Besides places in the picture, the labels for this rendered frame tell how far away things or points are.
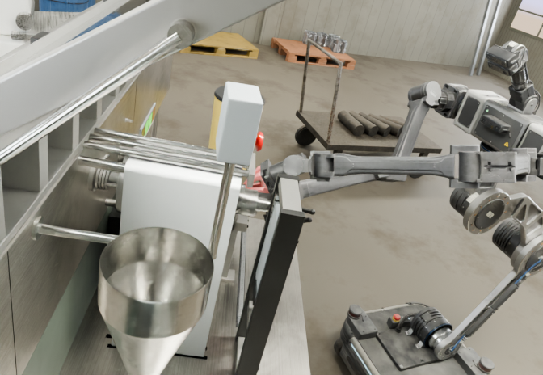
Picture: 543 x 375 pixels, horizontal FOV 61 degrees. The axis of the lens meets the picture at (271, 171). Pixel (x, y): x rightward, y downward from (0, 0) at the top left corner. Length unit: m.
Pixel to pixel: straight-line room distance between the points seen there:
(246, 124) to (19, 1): 2.79
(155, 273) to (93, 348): 0.64
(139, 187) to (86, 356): 0.50
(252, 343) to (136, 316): 0.61
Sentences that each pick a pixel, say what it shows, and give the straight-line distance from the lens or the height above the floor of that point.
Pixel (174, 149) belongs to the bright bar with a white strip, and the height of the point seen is 1.46.
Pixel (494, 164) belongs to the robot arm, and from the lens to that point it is 1.24.
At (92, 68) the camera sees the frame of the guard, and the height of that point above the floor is 1.83.
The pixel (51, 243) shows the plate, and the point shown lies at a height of 1.33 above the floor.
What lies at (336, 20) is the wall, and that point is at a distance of 8.88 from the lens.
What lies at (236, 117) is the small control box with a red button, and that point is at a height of 1.68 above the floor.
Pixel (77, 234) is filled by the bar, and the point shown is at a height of 1.41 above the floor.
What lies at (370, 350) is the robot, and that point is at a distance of 2.43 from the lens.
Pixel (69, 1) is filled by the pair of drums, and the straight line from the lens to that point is 6.23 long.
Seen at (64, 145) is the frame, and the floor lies 1.46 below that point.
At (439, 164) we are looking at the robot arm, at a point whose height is 1.49.
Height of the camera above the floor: 1.93
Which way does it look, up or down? 28 degrees down
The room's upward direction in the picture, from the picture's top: 14 degrees clockwise
